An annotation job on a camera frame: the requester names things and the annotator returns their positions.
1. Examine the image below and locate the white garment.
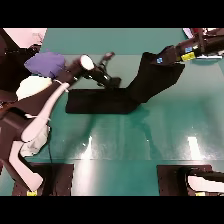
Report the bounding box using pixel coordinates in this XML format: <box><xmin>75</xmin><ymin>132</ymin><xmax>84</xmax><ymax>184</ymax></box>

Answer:
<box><xmin>19</xmin><ymin>124</ymin><xmax>51</xmax><ymax>158</ymax></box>

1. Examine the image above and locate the purple garment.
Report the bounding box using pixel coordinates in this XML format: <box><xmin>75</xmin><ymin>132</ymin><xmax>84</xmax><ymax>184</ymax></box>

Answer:
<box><xmin>24</xmin><ymin>51</ymin><xmax>68</xmax><ymax>80</ymax></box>

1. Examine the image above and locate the cream garment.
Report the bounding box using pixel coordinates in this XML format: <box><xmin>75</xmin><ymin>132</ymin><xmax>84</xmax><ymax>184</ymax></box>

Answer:
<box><xmin>15</xmin><ymin>75</ymin><xmax>54</xmax><ymax>102</ymax></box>

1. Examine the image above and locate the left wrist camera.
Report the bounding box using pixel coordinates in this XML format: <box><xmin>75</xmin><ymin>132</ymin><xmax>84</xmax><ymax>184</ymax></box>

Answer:
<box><xmin>99</xmin><ymin>51</ymin><xmax>116</xmax><ymax>69</ymax></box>

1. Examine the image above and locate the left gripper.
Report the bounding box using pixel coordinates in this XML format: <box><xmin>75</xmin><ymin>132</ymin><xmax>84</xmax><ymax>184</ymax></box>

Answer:
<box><xmin>94</xmin><ymin>68</ymin><xmax>123</xmax><ymax>90</ymax></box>

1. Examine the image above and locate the black cable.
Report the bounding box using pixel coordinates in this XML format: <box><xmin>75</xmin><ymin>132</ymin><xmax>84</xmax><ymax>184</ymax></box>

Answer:
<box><xmin>47</xmin><ymin>134</ymin><xmax>55</xmax><ymax>165</ymax></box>

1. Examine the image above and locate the black T-shirt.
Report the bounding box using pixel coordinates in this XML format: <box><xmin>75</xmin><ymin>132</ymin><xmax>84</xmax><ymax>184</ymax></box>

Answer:
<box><xmin>65</xmin><ymin>51</ymin><xmax>186</xmax><ymax>115</ymax></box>

